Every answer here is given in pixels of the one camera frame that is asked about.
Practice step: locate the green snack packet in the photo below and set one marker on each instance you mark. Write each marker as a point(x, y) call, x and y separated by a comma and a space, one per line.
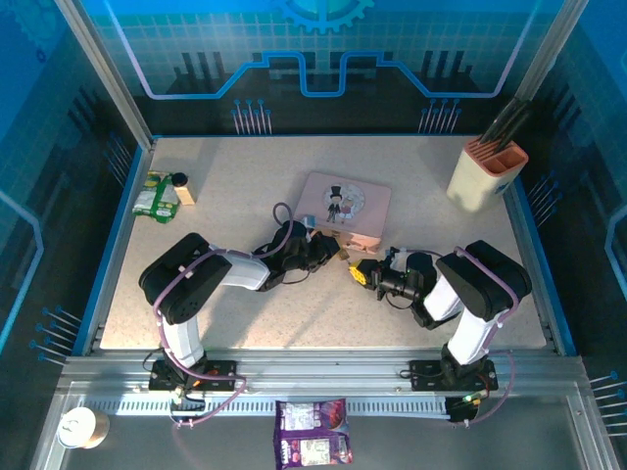
point(156, 201)

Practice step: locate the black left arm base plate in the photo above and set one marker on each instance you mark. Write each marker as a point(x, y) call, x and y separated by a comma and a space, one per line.
point(223, 374)

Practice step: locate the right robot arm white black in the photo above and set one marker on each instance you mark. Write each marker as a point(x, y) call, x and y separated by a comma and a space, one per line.
point(490, 279)

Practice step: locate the pink tin box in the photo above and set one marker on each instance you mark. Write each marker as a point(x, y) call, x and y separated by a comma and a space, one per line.
point(352, 205)

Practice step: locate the purple snack packet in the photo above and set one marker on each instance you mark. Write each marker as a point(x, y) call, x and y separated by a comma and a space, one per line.
point(311, 433)

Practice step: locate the small wooden block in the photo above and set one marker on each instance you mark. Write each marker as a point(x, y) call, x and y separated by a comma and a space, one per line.
point(186, 195)

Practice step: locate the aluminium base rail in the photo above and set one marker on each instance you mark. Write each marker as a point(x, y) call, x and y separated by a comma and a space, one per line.
point(323, 369)

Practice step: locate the beige knife block orange top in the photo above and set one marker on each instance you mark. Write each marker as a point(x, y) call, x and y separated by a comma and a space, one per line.
point(482, 181)

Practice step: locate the small black knob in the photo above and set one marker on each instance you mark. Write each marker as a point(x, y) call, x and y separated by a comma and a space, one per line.
point(179, 179)

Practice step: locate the brass padlock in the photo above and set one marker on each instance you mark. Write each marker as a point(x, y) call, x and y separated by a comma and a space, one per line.
point(344, 254)

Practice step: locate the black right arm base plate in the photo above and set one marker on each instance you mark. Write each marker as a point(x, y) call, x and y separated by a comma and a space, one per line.
point(423, 374)

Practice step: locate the aluminium frame post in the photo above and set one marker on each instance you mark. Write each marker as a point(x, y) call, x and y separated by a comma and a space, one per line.
point(546, 54)
point(105, 73)

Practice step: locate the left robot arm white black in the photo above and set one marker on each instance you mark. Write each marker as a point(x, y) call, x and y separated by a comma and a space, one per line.
point(245, 271)

